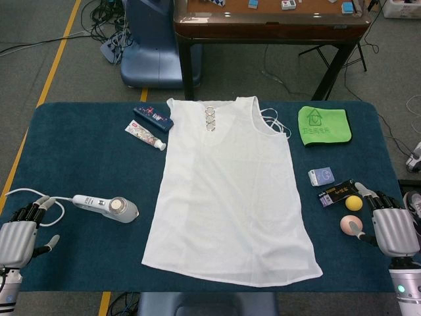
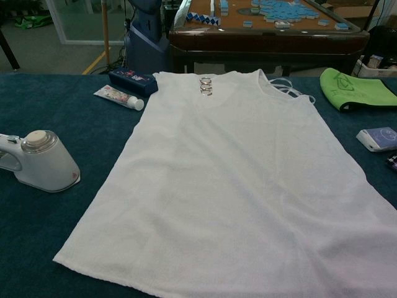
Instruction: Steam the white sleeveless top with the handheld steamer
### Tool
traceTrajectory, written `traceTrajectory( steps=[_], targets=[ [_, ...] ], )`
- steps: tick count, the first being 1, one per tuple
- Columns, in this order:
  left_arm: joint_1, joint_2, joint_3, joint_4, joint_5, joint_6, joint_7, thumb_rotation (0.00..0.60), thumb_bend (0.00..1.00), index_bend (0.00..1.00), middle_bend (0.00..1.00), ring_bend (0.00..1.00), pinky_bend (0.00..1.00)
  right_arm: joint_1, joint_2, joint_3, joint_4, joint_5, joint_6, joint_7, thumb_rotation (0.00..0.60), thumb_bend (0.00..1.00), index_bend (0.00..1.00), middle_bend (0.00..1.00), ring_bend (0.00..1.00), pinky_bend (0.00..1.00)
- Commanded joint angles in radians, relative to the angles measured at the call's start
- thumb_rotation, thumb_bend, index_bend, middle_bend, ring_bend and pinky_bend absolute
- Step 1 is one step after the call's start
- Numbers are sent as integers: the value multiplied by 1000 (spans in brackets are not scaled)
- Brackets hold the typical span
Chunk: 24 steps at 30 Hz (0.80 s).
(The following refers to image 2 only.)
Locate white sleeveless top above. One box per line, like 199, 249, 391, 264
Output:
51, 68, 397, 298

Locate white handheld steamer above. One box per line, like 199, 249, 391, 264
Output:
0, 129, 82, 193

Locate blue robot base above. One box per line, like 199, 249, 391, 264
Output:
125, 0, 170, 75

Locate dark blue toothpaste box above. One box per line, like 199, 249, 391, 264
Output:
108, 68, 159, 94

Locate white toothpaste tube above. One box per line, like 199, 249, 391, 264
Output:
94, 85, 145, 112

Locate brown mahjong table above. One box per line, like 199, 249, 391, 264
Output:
169, 0, 370, 75

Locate blue white snake puzzle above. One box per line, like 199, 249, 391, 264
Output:
185, 9, 220, 26

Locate dark teal table cover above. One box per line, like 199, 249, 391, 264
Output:
0, 73, 397, 298

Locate wooden pole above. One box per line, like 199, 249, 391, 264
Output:
103, 0, 112, 68

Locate heap of blue mahjong tiles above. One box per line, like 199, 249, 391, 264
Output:
259, 0, 313, 22

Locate green microfiber cloth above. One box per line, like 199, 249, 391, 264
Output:
319, 67, 397, 113

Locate small pale blue box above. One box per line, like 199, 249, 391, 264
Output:
355, 127, 397, 153

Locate white framed glass partition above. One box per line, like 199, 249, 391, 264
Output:
46, 0, 127, 44

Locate white storage bin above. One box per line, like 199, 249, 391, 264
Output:
355, 55, 397, 78

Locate green bag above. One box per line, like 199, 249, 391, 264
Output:
14, 15, 53, 31

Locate black table leg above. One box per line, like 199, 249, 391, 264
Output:
0, 29, 21, 70

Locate black cable bundle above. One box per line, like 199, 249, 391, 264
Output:
102, 18, 128, 75

